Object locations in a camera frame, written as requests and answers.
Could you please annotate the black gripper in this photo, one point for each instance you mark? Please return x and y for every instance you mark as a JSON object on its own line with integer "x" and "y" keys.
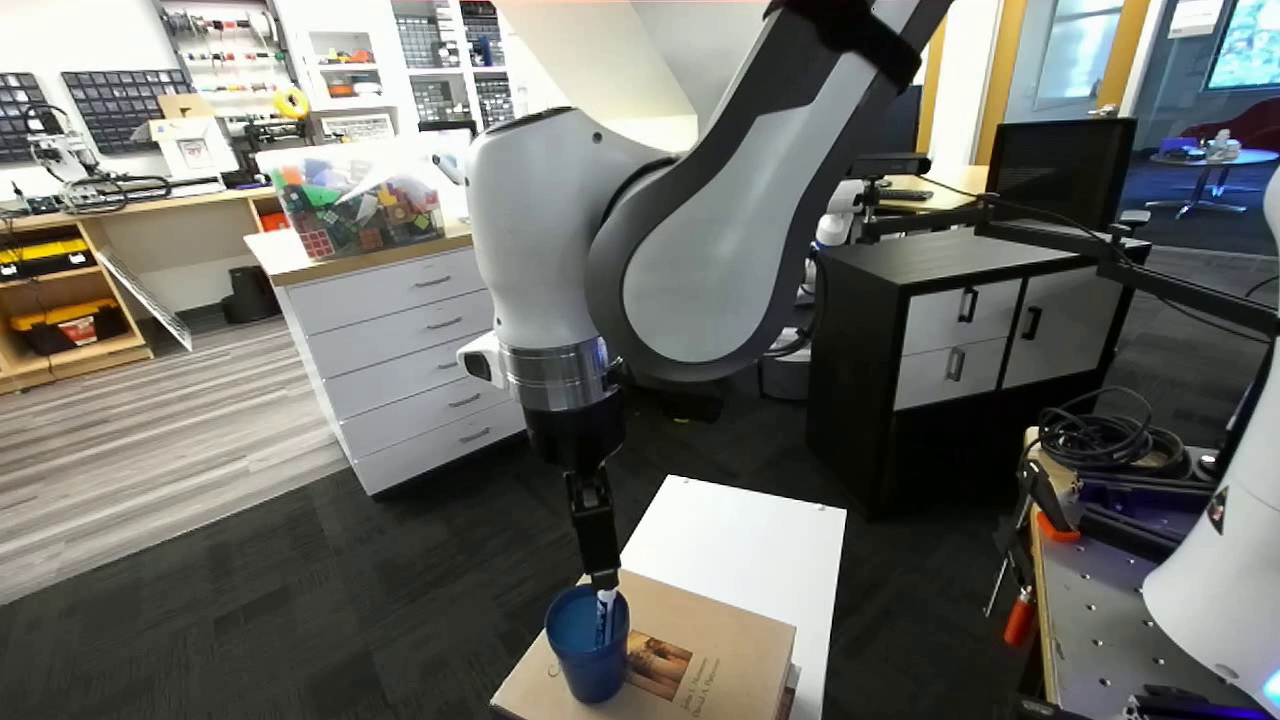
{"x": 577, "y": 434}

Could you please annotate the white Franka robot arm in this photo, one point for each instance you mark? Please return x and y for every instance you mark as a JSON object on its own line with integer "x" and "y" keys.
{"x": 692, "y": 254}

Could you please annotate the blue plastic cup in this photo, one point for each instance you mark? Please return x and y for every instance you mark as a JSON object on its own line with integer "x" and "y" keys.
{"x": 587, "y": 662}

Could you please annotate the tan hardcover book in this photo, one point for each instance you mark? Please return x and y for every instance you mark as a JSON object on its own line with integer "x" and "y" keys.
{"x": 722, "y": 653}

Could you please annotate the white drawer cabinet wooden top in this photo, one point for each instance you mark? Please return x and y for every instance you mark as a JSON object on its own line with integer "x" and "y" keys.
{"x": 384, "y": 363}

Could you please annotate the black cabinet white drawers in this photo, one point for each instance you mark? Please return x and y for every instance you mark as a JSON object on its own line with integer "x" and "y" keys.
{"x": 852, "y": 374}

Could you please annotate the white spray bottle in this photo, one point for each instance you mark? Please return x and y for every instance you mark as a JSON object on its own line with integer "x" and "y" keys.
{"x": 831, "y": 225}

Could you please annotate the plastic bin of toys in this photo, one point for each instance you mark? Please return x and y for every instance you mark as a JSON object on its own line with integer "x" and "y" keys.
{"x": 362, "y": 204}

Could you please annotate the black bin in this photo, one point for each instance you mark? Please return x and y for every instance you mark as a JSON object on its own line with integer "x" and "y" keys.
{"x": 250, "y": 295}

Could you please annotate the white paper sheet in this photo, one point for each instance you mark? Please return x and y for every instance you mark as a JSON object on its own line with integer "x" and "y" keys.
{"x": 278, "y": 250}

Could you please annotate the wooden edged robot workbench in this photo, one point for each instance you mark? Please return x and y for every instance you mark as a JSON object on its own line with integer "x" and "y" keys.
{"x": 1083, "y": 641}

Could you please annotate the small black monitor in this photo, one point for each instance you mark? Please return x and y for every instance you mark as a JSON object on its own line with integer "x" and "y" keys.
{"x": 888, "y": 125}

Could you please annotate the black electronics box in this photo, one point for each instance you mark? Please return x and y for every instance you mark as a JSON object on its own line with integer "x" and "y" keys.
{"x": 1142, "y": 510}

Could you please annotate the wooden desk with shelves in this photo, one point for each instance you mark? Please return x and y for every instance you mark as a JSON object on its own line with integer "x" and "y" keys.
{"x": 67, "y": 282}

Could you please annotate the wrist mounted camera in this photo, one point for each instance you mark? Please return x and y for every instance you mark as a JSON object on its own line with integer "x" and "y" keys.
{"x": 481, "y": 363}

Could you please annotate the white wall shelf unit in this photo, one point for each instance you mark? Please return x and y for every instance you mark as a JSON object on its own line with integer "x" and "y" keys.
{"x": 384, "y": 66}

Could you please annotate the yellow window frame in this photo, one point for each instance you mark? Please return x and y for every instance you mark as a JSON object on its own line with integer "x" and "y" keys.
{"x": 1001, "y": 63}

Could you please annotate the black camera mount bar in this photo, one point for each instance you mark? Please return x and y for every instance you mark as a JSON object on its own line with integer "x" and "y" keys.
{"x": 1187, "y": 284}

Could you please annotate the black wall pegboard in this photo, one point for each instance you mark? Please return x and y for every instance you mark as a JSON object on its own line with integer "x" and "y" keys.
{"x": 121, "y": 104}

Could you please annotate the wall display screen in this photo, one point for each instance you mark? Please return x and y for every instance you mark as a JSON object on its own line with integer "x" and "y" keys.
{"x": 1247, "y": 42}

